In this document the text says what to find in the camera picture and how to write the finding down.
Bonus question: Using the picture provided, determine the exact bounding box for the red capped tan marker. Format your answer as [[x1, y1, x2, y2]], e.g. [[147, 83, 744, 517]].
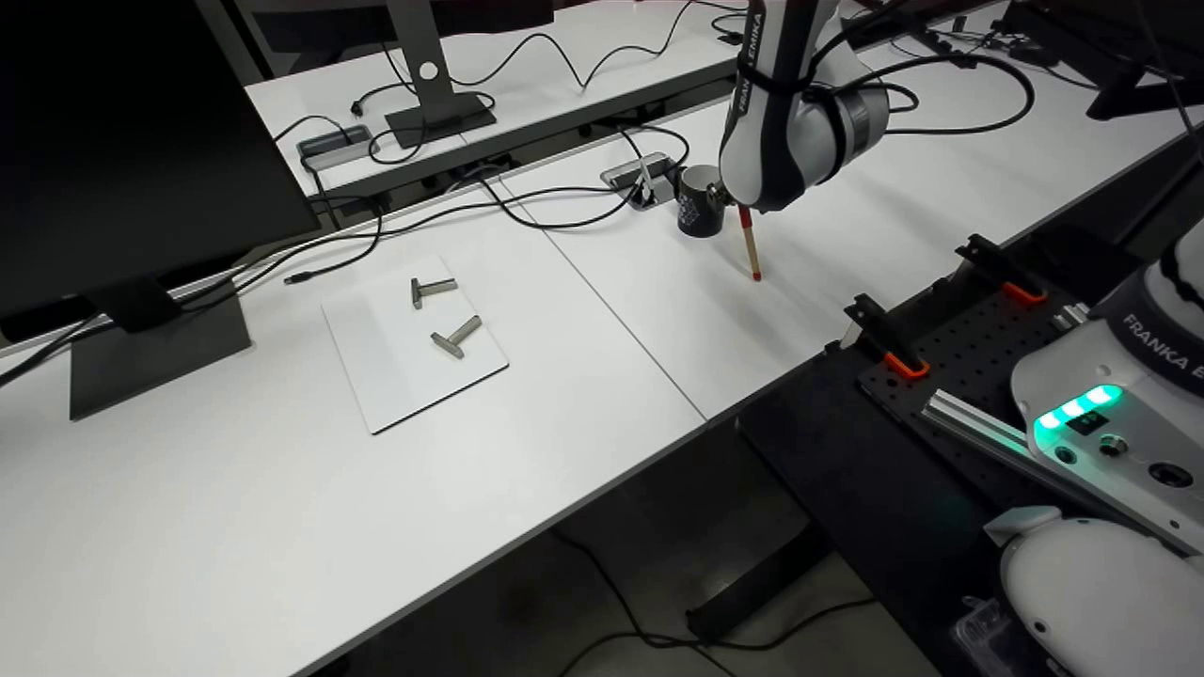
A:
[[735, 205, 768, 281]]

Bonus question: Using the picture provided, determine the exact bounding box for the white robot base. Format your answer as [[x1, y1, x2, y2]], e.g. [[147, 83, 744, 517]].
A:
[[1010, 218, 1204, 556]]

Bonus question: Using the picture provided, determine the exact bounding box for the grey T-shaped metal piece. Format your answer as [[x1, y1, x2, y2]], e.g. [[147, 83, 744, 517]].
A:
[[407, 270, 463, 314], [428, 314, 489, 363]]

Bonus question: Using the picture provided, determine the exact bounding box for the black patterned mug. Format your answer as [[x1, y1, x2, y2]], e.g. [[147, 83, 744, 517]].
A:
[[672, 161, 735, 242]]

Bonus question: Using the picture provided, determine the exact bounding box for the metal desk outlet box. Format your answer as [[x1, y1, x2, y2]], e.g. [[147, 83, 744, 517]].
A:
[[600, 152, 690, 210]]

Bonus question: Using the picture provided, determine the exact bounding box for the black orange clamp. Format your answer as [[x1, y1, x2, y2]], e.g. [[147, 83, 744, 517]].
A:
[[955, 228, 1052, 316], [838, 291, 937, 388]]

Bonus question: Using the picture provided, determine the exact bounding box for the black table foot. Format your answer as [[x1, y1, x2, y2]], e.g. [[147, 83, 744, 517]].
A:
[[680, 522, 837, 647]]

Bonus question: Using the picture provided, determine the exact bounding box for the silver monitor stand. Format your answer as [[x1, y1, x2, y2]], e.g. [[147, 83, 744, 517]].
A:
[[376, 0, 501, 152]]

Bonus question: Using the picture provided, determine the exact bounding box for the black power adapter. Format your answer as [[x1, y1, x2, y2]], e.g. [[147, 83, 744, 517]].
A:
[[292, 121, 376, 175]]

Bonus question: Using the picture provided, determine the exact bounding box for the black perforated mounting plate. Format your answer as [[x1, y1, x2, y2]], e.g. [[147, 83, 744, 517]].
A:
[[859, 250, 1139, 506]]

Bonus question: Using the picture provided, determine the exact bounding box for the black computer monitor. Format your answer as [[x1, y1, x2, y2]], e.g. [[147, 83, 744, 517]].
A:
[[0, 0, 324, 427]]

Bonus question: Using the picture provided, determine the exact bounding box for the white rounded cover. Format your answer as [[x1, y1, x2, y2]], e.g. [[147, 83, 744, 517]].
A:
[[997, 506, 1204, 677]]

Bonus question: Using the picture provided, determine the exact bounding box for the black equipment stand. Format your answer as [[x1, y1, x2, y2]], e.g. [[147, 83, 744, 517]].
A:
[[1002, 0, 1204, 126]]

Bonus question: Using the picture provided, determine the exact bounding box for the black desk cable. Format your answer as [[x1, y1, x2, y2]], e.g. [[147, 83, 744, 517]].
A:
[[0, 186, 631, 370], [474, 175, 645, 239]]

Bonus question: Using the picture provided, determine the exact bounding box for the black floor cable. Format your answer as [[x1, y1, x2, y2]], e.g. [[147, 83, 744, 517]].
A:
[[550, 536, 884, 659]]

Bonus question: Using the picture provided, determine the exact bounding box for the aluminium rail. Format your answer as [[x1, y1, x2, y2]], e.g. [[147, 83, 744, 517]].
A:
[[923, 384, 1204, 556]]

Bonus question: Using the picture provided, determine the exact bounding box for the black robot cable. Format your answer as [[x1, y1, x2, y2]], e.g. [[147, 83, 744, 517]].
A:
[[861, 48, 1041, 138]]

